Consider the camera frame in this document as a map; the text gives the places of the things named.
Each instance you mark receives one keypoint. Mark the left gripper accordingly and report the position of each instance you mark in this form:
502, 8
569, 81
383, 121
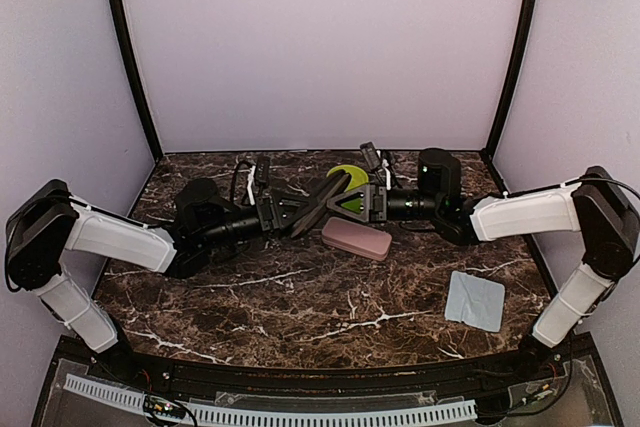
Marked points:
272, 215

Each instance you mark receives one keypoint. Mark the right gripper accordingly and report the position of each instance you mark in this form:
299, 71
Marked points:
374, 210

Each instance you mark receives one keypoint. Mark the black glasses case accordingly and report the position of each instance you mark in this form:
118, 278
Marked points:
332, 185

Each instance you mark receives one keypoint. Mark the pink glasses case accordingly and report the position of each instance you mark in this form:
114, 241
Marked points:
356, 238

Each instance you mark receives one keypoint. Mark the blue cleaning cloth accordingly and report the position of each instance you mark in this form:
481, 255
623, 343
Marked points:
476, 302

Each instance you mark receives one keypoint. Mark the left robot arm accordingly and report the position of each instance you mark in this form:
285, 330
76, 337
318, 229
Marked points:
53, 221

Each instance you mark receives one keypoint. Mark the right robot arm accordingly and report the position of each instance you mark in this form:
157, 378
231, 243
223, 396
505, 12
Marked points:
594, 205

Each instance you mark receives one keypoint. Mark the green bowl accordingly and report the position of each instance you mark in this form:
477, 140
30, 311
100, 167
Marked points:
358, 175

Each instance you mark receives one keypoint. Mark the green plate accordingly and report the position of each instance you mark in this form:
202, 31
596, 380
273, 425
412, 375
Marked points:
352, 203

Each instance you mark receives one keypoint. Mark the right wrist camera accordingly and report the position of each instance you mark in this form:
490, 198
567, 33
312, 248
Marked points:
379, 165

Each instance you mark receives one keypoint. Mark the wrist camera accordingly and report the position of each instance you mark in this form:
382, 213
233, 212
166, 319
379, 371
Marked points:
379, 165
258, 179

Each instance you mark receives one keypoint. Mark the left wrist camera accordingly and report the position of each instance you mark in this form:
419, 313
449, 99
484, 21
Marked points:
258, 179

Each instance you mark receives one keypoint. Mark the black front rail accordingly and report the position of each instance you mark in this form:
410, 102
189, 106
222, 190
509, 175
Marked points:
483, 376

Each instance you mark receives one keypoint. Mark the white slotted cable duct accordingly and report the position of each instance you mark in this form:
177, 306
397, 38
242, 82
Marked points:
256, 410

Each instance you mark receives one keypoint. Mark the left black frame post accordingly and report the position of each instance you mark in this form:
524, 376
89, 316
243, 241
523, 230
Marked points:
128, 57

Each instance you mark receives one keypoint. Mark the black frame post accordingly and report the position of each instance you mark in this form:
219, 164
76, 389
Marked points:
128, 57
518, 50

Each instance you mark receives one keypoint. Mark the right black frame post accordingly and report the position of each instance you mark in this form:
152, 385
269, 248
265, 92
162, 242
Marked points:
518, 50

